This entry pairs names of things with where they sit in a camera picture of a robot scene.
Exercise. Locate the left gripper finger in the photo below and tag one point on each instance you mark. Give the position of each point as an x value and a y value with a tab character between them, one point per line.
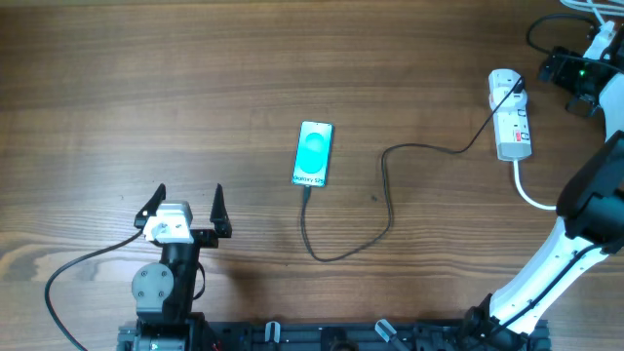
219	217
150	207

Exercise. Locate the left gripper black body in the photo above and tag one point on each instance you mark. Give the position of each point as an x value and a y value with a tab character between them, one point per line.
188	252

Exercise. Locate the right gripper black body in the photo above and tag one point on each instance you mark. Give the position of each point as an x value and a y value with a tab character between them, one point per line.
570	71

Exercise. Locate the smartphone with cyan screen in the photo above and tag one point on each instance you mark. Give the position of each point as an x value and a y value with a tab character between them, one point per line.
314	147

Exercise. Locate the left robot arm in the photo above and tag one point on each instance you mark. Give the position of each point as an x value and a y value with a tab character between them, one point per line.
164	291

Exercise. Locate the white charger plug adapter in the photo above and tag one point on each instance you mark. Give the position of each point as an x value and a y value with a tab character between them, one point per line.
504	99

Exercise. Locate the white power strip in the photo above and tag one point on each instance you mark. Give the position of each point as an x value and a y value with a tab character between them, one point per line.
511	128

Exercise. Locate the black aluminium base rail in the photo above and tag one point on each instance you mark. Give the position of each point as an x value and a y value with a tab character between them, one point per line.
438	336

